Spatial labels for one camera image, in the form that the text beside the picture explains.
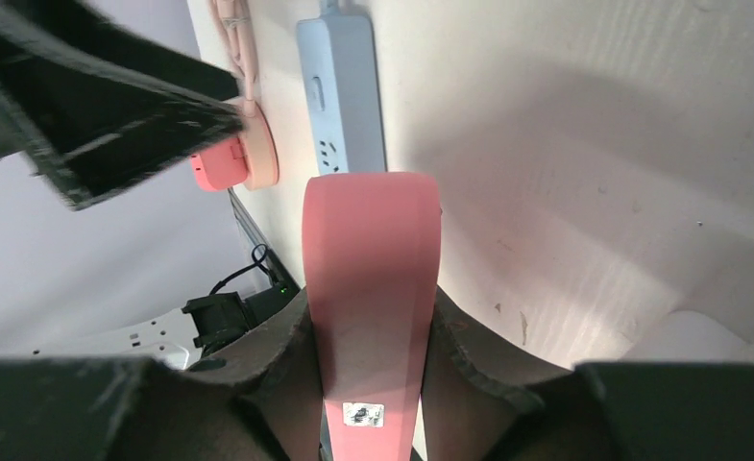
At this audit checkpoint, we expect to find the pink round socket base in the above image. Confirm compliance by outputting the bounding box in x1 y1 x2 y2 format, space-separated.
230 97 280 190

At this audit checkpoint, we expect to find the pink coiled power cable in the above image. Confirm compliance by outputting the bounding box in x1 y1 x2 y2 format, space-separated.
206 0 260 119

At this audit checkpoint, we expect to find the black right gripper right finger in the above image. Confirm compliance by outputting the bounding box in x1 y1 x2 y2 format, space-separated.
421 291 754 460

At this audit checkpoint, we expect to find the light blue power strip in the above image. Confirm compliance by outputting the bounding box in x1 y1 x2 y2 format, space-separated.
296 1 387 175

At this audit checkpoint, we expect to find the pink adapter plug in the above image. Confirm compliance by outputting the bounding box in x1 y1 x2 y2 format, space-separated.
189 136 249 192

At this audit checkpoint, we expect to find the pink triangular power strip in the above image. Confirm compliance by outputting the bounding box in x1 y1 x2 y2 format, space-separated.
302 172 441 460

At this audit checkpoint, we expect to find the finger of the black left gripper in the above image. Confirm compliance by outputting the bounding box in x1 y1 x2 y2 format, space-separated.
0 1 243 210

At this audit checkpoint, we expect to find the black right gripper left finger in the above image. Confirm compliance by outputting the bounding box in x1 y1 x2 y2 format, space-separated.
0 292 322 460

